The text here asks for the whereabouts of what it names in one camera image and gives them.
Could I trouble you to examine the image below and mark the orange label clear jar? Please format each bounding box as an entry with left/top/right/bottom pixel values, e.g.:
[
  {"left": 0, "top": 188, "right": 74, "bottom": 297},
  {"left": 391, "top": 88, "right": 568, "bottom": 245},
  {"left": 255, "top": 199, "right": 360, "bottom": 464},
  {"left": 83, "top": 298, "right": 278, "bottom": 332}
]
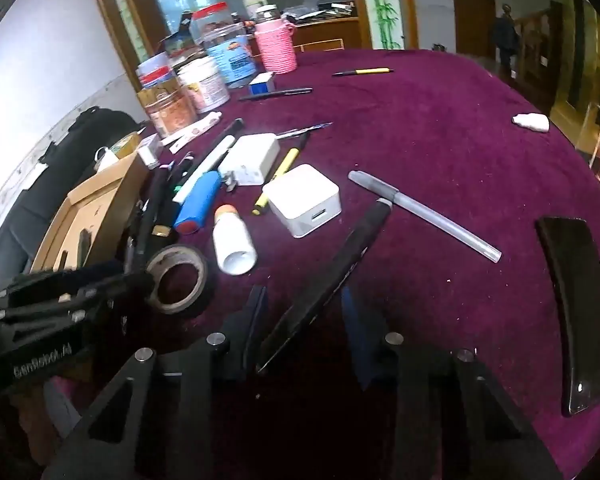
[{"left": 137, "top": 85, "right": 199, "bottom": 139}]

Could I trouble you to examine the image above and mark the black glossy phone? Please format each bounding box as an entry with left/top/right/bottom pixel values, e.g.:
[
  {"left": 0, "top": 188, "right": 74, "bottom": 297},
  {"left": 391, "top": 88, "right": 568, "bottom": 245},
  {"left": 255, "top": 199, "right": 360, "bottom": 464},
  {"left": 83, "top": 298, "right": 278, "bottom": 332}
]
[{"left": 535, "top": 216, "right": 600, "bottom": 417}]

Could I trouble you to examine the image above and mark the bamboo painting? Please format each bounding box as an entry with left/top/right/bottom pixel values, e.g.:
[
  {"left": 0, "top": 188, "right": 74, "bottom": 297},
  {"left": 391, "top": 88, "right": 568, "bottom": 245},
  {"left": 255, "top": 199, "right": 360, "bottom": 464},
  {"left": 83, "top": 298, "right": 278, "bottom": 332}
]
[{"left": 357, "top": 0, "right": 407, "bottom": 51}]

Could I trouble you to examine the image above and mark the yellow black ballpoint pen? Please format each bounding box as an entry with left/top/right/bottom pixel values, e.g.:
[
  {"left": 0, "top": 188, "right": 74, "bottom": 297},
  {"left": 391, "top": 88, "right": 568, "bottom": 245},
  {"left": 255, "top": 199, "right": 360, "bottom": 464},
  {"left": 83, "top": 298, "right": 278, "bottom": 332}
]
[{"left": 331, "top": 67, "right": 395, "bottom": 78}]

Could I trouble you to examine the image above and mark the black leather chair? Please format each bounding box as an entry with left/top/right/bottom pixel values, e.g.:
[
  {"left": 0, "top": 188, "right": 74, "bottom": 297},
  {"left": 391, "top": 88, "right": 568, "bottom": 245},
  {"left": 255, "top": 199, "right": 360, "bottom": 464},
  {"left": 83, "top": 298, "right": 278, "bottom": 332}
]
[{"left": 0, "top": 106, "right": 147, "bottom": 273}]

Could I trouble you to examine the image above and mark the small white lump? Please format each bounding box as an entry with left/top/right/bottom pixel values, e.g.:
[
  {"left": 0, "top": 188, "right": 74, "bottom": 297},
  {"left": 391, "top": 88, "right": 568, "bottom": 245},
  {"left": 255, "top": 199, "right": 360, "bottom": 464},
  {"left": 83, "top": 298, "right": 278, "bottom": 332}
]
[{"left": 511, "top": 112, "right": 551, "bottom": 134}]

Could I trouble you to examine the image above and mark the blue transparent pen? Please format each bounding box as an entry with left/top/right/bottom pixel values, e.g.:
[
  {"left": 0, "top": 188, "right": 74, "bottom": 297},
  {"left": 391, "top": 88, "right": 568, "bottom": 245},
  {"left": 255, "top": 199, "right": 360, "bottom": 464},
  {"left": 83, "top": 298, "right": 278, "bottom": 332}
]
[{"left": 275, "top": 122, "right": 334, "bottom": 137}]

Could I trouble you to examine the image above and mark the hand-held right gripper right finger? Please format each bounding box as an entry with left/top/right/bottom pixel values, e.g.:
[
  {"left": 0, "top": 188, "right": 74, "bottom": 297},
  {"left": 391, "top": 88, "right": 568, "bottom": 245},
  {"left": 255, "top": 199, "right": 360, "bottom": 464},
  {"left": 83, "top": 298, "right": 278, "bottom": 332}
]
[{"left": 340, "top": 286, "right": 563, "bottom": 480}]

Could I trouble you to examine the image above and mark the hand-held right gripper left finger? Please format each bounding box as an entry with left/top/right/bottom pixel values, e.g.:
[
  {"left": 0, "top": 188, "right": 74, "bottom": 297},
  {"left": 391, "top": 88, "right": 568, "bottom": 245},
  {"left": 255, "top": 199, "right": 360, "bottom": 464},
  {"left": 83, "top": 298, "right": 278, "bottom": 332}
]
[{"left": 42, "top": 285, "right": 269, "bottom": 480}]

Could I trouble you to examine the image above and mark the blue white small box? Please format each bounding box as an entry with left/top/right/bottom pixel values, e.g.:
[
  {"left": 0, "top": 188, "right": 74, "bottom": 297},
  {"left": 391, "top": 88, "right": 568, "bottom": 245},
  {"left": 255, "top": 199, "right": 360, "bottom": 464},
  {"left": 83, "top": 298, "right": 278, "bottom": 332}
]
[{"left": 248, "top": 71, "right": 276, "bottom": 96}]

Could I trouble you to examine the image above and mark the blue label plastic jar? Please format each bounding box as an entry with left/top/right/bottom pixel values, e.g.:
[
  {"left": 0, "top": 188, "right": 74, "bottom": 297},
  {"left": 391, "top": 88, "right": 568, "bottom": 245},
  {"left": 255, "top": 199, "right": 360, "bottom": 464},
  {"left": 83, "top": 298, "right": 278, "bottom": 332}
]
[{"left": 200, "top": 22, "right": 257, "bottom": 89}]

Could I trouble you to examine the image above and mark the wooden door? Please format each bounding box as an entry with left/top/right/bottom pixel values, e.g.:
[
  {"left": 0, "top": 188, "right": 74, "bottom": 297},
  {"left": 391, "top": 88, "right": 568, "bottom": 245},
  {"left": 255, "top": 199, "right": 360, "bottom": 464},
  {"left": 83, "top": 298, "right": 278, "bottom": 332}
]
[{"left": 449, "top": 0, "right": 497, "bottom": 59}]

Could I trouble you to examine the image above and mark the yellow black marker pen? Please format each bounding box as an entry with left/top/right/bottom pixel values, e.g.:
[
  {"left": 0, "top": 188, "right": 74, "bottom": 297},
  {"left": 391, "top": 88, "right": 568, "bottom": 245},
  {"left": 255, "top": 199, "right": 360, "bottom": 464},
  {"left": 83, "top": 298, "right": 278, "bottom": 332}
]
[{"left": 252, "top": 132, "right": 311, "bottom": 216}]

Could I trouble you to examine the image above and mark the white paper bag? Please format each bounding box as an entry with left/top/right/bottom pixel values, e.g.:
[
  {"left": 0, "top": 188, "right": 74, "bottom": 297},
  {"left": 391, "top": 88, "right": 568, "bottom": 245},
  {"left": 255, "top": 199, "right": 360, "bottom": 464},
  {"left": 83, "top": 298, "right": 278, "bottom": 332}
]
[{"left": 93, "top": 146, "right": 120, "bottom": 172}]

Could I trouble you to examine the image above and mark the brown packing tape roll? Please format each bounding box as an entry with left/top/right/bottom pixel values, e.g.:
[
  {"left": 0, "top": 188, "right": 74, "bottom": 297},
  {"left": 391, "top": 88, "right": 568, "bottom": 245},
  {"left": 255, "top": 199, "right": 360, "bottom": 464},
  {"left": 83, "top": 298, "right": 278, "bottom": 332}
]
[{"left": 104, "top": 131, "right": 142, "bottom": 160}]

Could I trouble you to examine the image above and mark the white flat charger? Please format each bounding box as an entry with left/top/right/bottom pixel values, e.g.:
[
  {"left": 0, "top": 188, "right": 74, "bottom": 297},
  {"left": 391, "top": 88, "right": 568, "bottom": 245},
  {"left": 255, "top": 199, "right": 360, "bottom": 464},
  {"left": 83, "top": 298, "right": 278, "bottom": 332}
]
[{"left": 218, "top": 133, "right": 281, "bottom": 192}]

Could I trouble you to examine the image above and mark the blue battery pack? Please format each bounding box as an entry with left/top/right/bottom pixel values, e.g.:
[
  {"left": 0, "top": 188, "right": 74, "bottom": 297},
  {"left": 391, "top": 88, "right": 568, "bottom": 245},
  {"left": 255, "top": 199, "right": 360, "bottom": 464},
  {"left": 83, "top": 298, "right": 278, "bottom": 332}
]
[{"left": 173, "top": 170, "right": 222, "bottom": 235}]

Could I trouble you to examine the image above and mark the black fountain pen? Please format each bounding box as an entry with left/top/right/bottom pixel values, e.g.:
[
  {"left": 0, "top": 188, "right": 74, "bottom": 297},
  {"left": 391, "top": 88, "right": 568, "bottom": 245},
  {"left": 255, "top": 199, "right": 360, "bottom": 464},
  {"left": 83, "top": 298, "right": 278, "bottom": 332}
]
[{"left": 238, "top": 88, "right": 314, "bottom": 102}]

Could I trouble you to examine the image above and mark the white jar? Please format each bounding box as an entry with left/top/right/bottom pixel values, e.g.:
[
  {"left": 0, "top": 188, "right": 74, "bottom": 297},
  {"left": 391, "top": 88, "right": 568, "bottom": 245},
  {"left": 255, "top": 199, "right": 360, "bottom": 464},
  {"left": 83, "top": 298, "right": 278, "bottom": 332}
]
[{"left": 177, "top": 56, "right": 231, "bottom": 114}]

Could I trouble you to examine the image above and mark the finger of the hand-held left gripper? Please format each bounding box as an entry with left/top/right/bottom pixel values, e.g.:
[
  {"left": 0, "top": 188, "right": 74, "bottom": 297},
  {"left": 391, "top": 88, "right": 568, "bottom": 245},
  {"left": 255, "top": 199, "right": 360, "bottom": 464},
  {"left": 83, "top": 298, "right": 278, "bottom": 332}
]
[
  {"left": 0, "top": 259, "right": 132, "bottom": 307},
  {"left": 0, "top": 271, "right": 157, "bottom": 326}
]

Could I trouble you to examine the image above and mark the white pen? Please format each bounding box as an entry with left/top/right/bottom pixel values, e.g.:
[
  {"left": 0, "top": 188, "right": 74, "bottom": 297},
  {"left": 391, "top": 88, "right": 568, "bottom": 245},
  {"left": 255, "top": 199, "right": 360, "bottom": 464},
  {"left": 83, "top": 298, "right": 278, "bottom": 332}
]
[{"left": 172, "top": 135, "right": 236, "bottom": 205}]

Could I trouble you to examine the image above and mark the red lid clear jar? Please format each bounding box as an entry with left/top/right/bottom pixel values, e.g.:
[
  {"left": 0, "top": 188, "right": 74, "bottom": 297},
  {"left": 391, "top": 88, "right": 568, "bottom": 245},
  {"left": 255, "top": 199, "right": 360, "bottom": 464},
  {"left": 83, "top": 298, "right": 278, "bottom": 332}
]
[{"left": 189, "top": 2, "right": 232, "bottom": 46}]

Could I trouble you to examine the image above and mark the cardboard box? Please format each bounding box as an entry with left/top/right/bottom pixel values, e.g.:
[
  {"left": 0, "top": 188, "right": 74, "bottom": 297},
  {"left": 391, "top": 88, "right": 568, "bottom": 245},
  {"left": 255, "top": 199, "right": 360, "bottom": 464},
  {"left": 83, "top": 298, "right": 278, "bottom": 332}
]
[{"left": 30, "top": 152, "right": 151, "bottom": 275}]

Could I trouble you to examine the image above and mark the wooden cabinet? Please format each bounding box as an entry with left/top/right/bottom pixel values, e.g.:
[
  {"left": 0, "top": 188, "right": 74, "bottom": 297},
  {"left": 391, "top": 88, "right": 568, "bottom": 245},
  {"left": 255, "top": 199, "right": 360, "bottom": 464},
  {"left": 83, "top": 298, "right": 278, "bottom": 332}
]
[{"left": 292, "top": 16, "right": 362, "bottom": 54}]

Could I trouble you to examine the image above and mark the red lid patterned jar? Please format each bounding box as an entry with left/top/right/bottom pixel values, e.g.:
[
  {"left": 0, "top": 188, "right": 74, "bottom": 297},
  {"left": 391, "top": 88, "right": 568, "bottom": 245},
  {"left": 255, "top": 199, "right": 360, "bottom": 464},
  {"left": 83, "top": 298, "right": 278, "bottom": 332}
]
[{"left": 135, "top": 52, "right": 179, "bottom": 92}]

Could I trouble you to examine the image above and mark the purple tablecloth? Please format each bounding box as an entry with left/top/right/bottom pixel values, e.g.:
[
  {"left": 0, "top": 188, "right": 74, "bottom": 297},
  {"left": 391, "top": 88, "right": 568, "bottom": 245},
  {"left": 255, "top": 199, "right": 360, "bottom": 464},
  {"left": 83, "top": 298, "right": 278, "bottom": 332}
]
[{"left": 45, "top": 48, "right": 600, "bottom": 480}]

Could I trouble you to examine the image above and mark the long black marker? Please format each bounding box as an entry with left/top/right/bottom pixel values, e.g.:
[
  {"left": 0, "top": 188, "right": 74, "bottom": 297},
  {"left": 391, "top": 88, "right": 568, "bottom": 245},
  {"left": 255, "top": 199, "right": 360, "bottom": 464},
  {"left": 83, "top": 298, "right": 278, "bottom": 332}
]
[{"left": 256, "top": 197, "right": 394, "bottom": 376}]

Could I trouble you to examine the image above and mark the white bottle orange cap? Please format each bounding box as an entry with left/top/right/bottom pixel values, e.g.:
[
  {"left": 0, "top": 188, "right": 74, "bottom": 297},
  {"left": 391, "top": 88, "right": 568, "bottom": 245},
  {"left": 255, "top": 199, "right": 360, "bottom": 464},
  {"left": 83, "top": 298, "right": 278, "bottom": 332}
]
[{"left": 212, "top": 203, "right": 258, "bottom": 276}]

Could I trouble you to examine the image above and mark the white square charger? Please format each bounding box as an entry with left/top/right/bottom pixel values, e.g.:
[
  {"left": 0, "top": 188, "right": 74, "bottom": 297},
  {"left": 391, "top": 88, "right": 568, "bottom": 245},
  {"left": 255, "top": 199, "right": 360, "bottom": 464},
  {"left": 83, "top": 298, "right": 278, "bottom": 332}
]
[{"left": 262, "top": 163, "right": 341, "bottom": 239}]

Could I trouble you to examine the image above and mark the black tape roll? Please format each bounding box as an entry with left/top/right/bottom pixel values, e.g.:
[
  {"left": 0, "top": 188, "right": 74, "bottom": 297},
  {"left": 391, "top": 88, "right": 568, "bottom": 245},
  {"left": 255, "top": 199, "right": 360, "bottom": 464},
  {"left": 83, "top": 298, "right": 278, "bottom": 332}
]
[{"left": 144, "top": 243, "right": 211, "bottom": 316}]

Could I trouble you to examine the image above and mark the pink knitted bottle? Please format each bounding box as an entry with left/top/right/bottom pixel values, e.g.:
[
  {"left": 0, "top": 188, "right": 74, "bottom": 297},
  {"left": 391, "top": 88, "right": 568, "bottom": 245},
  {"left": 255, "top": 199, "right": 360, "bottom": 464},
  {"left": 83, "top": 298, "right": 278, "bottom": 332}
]
[{"left": 253, "top": 5, "right": 299, "bottom": 75}]

